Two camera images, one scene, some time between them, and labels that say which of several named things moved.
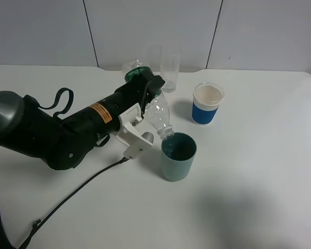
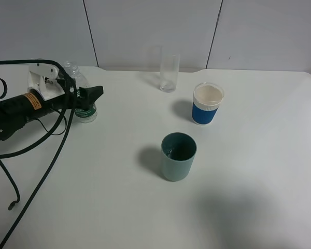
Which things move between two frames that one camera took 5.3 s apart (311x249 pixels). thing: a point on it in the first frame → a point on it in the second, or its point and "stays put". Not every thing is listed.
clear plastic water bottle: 156,110 → 87,113
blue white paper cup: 207,97 stays put
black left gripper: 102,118 → 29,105
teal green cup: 178,154 stays put
